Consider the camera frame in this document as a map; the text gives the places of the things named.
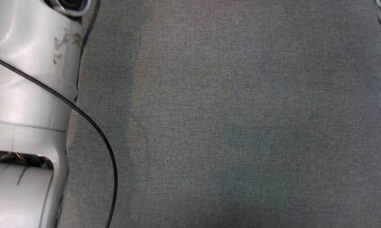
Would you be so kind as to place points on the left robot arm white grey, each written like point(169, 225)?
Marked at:
point(25, 79)

